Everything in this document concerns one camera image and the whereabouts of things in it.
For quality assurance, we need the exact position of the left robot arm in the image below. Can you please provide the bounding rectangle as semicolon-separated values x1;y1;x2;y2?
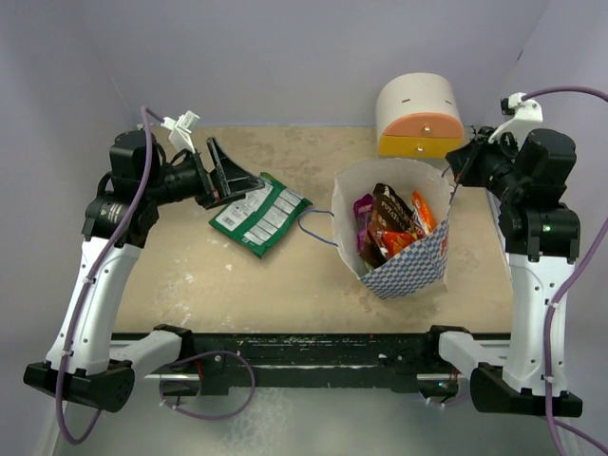
24;130;264;412

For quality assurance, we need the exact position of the round drawer box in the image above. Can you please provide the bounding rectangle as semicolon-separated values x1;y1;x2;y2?
375;72;465;159

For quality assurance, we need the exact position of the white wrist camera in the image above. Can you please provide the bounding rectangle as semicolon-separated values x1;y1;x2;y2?
488;92;543;145
161;110;200;153

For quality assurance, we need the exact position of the purple cable under table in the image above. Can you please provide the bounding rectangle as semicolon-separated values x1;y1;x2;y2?
159;350;257;422

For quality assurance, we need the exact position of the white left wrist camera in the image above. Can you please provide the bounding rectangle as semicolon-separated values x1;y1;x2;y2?
161;110;200;153

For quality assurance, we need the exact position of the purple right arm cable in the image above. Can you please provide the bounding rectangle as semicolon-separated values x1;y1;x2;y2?
520;85;608;456

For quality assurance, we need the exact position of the brown potato chips bag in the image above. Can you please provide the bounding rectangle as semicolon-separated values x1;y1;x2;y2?
360;183;426;270

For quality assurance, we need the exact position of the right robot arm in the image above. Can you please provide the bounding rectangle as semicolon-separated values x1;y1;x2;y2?
422;126;583;418

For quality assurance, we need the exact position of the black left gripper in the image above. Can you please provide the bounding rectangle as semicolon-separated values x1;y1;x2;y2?
145;137;263;209

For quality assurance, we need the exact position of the orange snack packet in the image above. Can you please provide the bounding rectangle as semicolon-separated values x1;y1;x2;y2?
411;191;437;236

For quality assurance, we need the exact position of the purple cable right underside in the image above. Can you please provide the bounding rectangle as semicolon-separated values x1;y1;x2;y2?
425;370;474;410

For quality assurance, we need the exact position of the purple snack packet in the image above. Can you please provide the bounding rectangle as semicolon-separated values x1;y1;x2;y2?
352;194;373;258

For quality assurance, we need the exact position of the black table edge rail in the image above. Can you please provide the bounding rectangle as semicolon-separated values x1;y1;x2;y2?
111;332;517;395

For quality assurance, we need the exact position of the red doritos bag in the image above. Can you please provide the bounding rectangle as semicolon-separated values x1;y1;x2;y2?
379;230;417;259

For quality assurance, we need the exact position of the blue checkered paper bag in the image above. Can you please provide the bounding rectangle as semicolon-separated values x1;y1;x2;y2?
326;159;451;299

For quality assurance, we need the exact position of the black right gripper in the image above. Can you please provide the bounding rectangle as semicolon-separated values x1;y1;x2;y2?
447;125;527;203

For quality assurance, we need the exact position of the green chips bag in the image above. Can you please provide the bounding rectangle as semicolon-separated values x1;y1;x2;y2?
209;172;313;258

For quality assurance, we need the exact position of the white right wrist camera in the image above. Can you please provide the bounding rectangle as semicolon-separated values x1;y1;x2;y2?
488;92;543;145

